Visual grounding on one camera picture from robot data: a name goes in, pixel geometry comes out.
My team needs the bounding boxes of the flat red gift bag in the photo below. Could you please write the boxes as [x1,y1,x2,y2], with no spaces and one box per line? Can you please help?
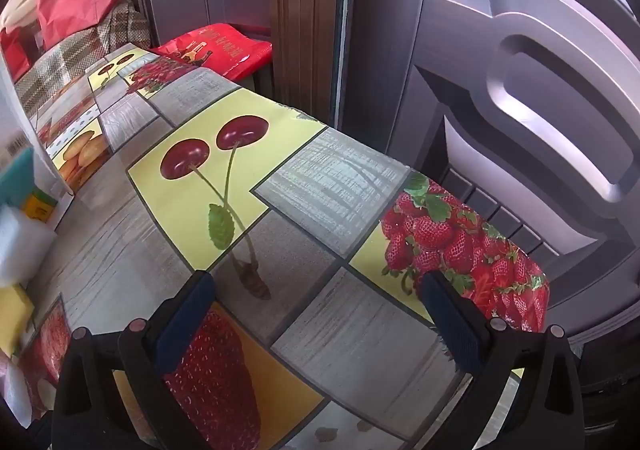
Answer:
[150,23,273,80]

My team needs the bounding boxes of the brown wooden door frame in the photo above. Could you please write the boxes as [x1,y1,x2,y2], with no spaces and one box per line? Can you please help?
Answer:
[269,0,347,128]

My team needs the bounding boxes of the fruit print tablecloth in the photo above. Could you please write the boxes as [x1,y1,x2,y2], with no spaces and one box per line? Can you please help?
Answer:
[15,44,551,450]

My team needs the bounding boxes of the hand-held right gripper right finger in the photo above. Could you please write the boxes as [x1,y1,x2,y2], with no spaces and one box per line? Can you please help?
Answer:
[420,271,586,450]

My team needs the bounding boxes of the plaid covered bench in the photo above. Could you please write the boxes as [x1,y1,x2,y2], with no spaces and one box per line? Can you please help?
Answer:
[14,0,153,118]

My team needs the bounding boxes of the white foam block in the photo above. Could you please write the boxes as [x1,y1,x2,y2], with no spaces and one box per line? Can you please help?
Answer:
[0,205,57,287]

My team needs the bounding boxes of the red tote bag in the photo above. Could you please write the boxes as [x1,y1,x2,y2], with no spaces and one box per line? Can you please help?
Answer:
[0,24,33,80]

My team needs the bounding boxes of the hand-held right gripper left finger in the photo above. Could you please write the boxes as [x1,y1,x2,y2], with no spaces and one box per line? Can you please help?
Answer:
[52,270,217,450]

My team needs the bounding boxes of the yellow sponge green top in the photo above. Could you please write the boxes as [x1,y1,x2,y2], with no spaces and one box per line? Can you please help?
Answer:
[0,282,36,356]

